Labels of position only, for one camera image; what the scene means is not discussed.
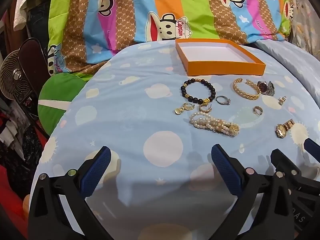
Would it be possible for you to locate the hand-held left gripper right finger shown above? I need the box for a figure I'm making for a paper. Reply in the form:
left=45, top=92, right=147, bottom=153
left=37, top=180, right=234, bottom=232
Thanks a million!
left=211, top=144, right=297, bottom=240

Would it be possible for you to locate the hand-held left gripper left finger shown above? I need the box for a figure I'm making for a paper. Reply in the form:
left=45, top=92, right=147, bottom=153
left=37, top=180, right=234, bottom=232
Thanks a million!
left=27, top=145, right=112, bottom=240

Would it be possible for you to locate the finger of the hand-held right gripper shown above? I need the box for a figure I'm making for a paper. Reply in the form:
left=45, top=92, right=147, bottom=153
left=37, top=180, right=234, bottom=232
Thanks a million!
left=270, top=149, right=303, bottom=178
left=304, top=138, right=320, bottom=162

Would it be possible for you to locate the gold wristwatch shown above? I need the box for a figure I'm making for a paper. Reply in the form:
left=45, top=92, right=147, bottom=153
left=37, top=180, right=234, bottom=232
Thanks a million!
left=275, top=119, right=295, bottom=138

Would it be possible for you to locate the pearl bracelet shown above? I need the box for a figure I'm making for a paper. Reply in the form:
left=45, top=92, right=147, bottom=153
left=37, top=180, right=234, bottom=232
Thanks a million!
left=189, top=111, right=240, bottom=137

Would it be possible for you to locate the silver ring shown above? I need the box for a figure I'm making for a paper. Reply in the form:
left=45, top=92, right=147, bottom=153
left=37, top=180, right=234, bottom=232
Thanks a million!
left=215, top=95, right=231, bottom=105

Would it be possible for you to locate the gold braided bangle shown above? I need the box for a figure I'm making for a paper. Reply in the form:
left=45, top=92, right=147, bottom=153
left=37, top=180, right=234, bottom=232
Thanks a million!
left=233, top=78, right=262, bottom=101

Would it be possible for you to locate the silver wristwatch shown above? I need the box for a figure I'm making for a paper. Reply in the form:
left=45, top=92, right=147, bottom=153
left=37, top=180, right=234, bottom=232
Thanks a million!
left=257, top=80, right=275, bottom=96

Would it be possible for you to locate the gold drop earring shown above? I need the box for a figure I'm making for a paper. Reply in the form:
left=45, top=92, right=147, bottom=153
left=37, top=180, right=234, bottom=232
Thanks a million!
left=174, top=102, right=194, bottom=115

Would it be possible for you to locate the black bead bracelet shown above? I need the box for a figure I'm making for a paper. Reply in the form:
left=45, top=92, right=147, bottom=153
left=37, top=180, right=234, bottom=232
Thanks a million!
left=180, top=78, right=216, bottom=105

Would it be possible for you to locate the orange cardboard box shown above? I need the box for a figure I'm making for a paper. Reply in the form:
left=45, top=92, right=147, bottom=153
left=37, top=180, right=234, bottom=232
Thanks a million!
left=175, top=39, right=266, bottom=77

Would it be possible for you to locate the blue planet print bedsheet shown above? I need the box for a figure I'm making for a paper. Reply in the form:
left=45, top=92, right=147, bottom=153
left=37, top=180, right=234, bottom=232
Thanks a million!
left=32, top=40, right=320, bottom=240

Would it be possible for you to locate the dark patterned cloth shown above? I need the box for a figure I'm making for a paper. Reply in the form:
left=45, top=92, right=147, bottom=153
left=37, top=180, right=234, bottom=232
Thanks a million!
left=0, top=120, right=48, bottom=200

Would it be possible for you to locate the green round cushion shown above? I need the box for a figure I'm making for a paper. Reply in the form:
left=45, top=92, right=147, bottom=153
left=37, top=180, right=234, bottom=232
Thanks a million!
left=37, top=72, right=87, bottom=137

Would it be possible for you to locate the pale blue quilt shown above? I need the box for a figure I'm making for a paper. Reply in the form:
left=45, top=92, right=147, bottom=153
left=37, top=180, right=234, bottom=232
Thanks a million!
left=255, top=40, right=320, bottom=100

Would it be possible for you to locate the red cloth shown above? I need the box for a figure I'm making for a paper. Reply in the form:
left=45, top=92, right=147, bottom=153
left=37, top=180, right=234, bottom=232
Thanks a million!
left=0, top=165, right=33, bottom=240

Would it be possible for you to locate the floral cloth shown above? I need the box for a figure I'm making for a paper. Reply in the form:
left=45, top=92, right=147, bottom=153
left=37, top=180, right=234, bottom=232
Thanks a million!
left=285, top=0, right=320, bottom=60

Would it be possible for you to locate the small electric fan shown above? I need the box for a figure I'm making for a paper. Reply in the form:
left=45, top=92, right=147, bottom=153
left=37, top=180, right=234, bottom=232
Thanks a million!
left=0, top=50, right=32, bottom=98

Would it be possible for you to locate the dark chair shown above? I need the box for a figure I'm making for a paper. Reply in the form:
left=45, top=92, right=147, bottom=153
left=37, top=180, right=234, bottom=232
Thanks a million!
left=19, top=38, right=49, bottom=100

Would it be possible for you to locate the striped cartoon monkey blanket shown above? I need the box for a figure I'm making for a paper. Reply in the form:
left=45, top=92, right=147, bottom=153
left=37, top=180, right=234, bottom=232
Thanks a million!
left=47, top=0, right=294, bottom=77

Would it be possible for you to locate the white lace garment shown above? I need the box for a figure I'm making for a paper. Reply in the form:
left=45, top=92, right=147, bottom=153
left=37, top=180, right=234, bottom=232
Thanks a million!
left=12, top=0, right=33, bottom=30

